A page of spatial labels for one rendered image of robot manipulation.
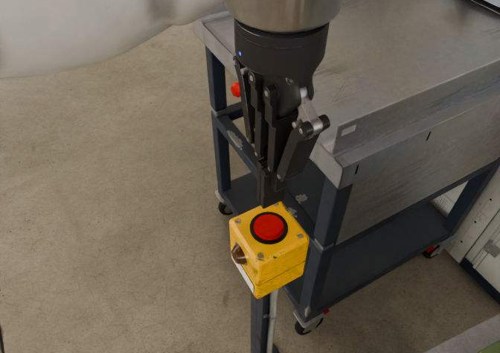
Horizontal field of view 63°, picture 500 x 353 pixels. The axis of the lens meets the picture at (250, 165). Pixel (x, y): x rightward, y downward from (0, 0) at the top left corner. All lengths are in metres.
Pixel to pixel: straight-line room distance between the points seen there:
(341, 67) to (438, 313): 0.97
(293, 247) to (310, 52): 0.28
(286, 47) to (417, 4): 0.94
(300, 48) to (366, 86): 0.57
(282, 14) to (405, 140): 0.52
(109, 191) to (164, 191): 0.23
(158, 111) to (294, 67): 1.86
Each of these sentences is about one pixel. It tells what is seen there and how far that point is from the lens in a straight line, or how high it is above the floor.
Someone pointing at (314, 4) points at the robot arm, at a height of 1.22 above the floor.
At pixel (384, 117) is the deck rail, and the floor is 0.89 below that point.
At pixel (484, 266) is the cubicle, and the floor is 0.11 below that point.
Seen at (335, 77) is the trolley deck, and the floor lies 0.85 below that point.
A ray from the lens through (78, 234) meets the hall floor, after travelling 1.74.
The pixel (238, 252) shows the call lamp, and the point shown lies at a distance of 0.54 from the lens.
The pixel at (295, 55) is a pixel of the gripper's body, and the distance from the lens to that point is 0.32.
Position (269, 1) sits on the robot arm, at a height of 1.23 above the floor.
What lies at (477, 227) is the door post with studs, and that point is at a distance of 1.58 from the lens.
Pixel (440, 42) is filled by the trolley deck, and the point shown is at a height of 0.85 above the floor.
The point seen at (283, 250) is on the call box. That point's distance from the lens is 0.53.
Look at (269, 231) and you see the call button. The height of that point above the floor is 0.91.
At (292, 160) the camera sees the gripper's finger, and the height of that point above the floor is 1.07.
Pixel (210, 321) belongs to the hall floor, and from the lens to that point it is 1.46.
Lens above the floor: 1.35
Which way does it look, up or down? 47 degrees down
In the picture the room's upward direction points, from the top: straight up
